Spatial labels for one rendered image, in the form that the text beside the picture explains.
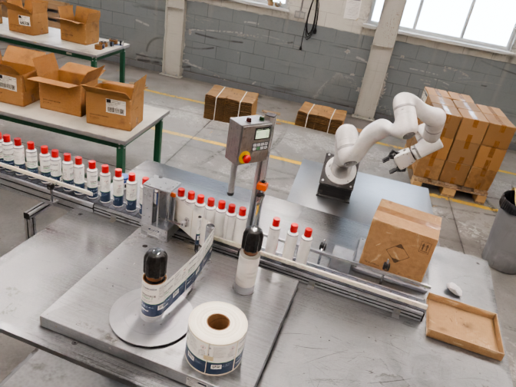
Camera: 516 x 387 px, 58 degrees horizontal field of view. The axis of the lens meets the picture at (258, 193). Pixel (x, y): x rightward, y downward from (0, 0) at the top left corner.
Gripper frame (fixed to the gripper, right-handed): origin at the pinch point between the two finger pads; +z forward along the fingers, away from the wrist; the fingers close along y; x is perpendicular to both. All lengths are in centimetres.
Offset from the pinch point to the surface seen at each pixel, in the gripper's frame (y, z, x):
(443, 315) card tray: 22, 2, -90
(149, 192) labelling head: -88, 86, -62
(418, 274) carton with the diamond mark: 12, 5, -72
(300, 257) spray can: -29, 44, -75
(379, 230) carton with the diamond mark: -12, 11, -61
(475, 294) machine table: 40, -13, -72
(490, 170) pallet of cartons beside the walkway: 205, -65, 197
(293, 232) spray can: -40, 41, -70
